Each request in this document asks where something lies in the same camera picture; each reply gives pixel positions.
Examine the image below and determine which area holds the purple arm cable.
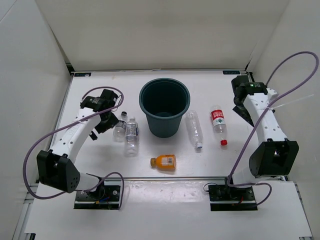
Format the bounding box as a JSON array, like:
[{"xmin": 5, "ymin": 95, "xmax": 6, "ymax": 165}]
[
  {"xmin": 25, "ymin": 86, "xmax": 125, "ymax": 210},
  {"xmin": 227, "ymin": 51, "xmax": 320, "ymax": 207}
]

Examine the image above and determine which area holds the clear bottle white cap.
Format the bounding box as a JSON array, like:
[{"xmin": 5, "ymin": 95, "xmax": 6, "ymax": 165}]
[{"xmin": 185, "ymin": 110, "xmax": 203, "ymax": 151}]

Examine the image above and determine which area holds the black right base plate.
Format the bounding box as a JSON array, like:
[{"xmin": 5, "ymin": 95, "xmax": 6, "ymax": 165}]
[{"xmin": 203, "ymin": 182, "xmax": 258, "ymax": 212}]

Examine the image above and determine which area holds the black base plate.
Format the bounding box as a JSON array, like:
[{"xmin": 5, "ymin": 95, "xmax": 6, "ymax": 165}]
[
  {"xmin": 73, "ymin": 180, "xmax": 123, "ymax": 210},
  {"xmin": 203, "ymin": 182, "xmax": 258, "ymax": 212}
]

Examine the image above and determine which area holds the red label bottle red cap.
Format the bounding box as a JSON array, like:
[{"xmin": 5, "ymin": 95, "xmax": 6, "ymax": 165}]
[{"xmin": 210, "ymin": 105, "xmax": 228, "ymax": 147}]

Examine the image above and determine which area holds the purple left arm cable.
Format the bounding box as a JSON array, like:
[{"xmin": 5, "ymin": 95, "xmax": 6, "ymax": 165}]
[{"xmin": 25, "ymin": 86, "xmax": 125, "ymax": 210}]

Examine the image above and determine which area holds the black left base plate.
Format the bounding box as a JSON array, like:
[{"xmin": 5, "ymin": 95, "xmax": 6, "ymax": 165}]
[{"xmin": 73, "ymin": 180, "xmax": 123, "ymax": 210}]

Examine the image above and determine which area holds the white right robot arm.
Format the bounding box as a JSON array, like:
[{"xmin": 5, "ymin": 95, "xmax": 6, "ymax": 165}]
[{"xmin": 224, "ymin": 75, "xmax": 299, "ymax": 200}]

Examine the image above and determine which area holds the dark green plastic bin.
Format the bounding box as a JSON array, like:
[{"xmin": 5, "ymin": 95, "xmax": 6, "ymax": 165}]
[{"xmin": 139, "ymin": 78, "xmax": 191, "ymax": 138}]

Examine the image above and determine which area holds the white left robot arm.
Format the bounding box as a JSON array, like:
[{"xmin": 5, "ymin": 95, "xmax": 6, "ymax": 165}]
[{"xmin": 36, "ymin": 89, "xmax": 119, "ymax": 200}]

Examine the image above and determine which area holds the orange juice bottle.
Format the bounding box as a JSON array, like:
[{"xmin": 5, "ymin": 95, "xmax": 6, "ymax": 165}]
[{"xmin": 150, "ymin": 154, "xmax": 176, "ymax": 171}]

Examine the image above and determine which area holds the small clear bottle black cap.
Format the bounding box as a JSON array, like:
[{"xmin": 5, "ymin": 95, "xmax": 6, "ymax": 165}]
[{"xmin": 113, "ymin": 111, "xmax": 128, "ymax": 143}]

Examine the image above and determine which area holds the clear labelled water bottle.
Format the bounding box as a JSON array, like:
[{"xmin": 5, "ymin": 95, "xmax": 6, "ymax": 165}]
[{"xmin": 124, "ymin": 117, "xmax": 139, "ymax": 157}]

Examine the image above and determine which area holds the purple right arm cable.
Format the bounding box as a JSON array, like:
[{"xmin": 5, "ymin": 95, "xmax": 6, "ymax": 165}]
[{"xmin": 227, "ymin": 51, "xmax": 320, "ymax": 207}]

